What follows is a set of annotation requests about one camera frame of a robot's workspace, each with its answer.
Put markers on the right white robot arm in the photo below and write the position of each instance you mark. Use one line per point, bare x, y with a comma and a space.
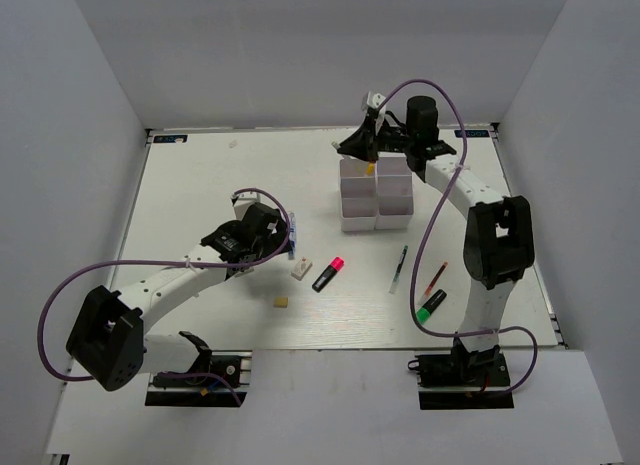
498, 243

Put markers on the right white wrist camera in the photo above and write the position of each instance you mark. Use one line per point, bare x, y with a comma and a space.
374, 108

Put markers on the green black highlighter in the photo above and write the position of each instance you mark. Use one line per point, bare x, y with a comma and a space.
430, 306

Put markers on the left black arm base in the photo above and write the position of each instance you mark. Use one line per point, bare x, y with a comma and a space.
222, 382

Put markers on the white divided container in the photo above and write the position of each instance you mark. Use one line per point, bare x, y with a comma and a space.
358, 202
394, 190

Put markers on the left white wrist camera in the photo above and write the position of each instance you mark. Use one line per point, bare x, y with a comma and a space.
242, 201

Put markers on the tan eraser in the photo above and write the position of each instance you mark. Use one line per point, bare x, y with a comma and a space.
281, 302

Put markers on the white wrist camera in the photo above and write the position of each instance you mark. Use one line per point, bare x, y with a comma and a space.
242, 201
374, 108

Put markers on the left blue table label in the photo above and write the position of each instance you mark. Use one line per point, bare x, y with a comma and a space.
170, 139

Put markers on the right white divided container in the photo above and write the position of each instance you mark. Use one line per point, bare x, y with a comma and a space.
394, 190

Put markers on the pink black highlighter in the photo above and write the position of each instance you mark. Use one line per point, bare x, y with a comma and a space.
328, 274

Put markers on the red gel pen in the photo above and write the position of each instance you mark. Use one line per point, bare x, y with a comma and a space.
427, 293

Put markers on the right blue table label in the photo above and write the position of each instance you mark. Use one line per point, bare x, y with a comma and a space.
472, 133

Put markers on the clear blue pen pack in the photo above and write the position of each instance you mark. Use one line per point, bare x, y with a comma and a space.
292, 235

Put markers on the white boxed eraser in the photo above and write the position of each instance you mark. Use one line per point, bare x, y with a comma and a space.
301, 268

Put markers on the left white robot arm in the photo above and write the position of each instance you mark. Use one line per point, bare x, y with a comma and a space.
111, 337

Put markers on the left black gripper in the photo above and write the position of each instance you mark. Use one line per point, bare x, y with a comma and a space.
280, 237

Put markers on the left white divided container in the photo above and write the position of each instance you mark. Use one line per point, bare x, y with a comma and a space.
358, 202

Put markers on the green gel pen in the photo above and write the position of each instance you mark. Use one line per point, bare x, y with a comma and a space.
398, 270

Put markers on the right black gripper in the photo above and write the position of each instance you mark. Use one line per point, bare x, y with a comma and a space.
364, 143

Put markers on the blue table label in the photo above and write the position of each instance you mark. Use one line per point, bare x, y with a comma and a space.
472, 133
170, 139

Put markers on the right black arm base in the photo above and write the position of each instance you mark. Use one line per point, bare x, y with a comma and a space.
441, 387

